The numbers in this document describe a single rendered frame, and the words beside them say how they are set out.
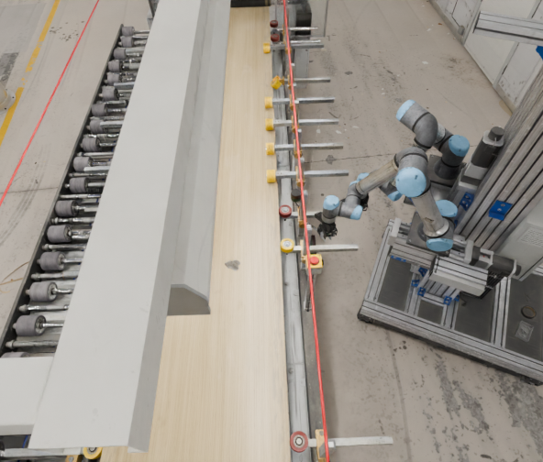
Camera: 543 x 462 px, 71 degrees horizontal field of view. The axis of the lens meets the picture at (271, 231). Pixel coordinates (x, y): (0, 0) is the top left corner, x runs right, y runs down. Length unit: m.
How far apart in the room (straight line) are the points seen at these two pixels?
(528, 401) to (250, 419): 2.01
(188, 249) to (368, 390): 2.51
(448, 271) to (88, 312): 2.02
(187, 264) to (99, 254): 0.11
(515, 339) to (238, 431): 1.99
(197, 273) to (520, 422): 2.88
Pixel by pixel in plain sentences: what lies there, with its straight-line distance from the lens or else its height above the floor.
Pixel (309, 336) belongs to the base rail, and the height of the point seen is 0.70.
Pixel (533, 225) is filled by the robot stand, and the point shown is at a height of 1.23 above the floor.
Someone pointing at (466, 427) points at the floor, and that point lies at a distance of 3.03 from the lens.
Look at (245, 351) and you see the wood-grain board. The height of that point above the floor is 0.90.
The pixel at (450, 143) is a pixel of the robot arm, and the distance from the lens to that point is 2.41.
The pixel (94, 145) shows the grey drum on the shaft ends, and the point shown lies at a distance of 3.15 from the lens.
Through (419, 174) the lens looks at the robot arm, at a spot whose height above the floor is 1.61.
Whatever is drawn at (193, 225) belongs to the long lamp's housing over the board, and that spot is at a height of 2.38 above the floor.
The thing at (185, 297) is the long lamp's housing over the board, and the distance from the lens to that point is 0.46.
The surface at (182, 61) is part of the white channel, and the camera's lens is 0.59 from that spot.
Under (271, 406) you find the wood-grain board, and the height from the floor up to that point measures 0.90.
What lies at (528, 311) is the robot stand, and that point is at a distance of 3.27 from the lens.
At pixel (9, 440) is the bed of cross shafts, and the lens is 2.56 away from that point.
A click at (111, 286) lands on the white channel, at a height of 2.46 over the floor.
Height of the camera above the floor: 2.76
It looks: 55 degrees down
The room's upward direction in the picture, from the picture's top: 2 degrees counter-clockwise
